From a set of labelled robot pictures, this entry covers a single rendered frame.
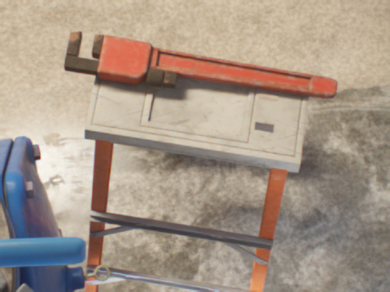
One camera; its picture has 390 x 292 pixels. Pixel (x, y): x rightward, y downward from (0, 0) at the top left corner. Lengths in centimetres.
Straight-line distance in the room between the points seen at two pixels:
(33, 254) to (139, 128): 97
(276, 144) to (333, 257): 122
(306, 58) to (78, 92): 72
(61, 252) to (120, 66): 98
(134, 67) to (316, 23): 147
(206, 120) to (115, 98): 16
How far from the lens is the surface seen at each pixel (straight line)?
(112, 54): 148
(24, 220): 152
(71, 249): 51
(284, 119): 149
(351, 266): 267
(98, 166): 161
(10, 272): 133
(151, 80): 147
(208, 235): 182
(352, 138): 276
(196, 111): 149
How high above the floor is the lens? 258
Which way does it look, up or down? 73 degrees down
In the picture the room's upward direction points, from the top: 6 degrees clockwise
